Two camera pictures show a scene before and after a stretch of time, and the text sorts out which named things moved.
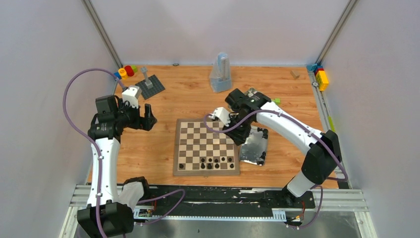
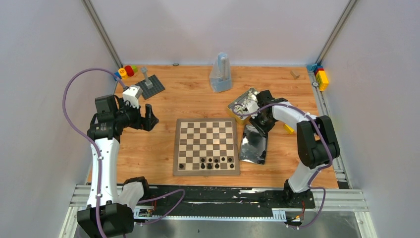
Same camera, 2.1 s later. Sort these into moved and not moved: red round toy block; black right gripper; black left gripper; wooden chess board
Moved: black right gripper
Not moved: wooden chess board; black left gripper; red round toy block
